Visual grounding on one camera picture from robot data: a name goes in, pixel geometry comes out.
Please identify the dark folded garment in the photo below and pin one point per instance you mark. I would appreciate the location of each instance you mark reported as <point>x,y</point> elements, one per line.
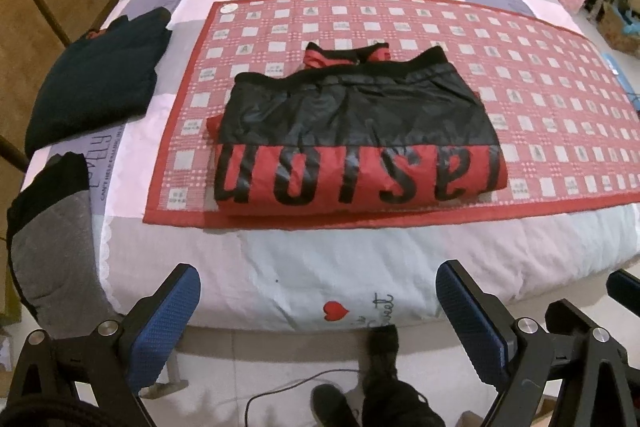
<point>95,82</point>

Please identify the person's black shoe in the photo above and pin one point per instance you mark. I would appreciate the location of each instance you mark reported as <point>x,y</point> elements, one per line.
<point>330,406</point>
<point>382,341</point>

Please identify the small cardboard box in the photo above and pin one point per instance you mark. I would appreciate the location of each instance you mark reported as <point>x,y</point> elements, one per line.
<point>617,29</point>

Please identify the person's black trouser leg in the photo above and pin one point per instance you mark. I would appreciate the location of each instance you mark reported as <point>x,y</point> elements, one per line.
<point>400,399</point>

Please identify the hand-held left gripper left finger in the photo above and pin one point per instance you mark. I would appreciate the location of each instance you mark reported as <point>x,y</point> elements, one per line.
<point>162,327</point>

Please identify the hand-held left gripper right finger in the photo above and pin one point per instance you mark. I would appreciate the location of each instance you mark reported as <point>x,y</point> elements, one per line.
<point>472,322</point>

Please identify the blue floor mat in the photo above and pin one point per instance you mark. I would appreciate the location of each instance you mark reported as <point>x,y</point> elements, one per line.
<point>614,63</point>

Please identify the red checked blanket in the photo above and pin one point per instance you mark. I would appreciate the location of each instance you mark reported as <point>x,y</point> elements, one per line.
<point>550,82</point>

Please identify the red and black jacket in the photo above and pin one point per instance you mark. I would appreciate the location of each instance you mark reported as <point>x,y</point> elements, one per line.
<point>360,132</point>

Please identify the grey and black garment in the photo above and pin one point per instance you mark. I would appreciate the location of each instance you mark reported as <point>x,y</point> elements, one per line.
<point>50,247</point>

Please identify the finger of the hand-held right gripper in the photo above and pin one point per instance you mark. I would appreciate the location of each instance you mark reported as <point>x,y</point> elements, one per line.
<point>567,314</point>
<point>626,288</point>

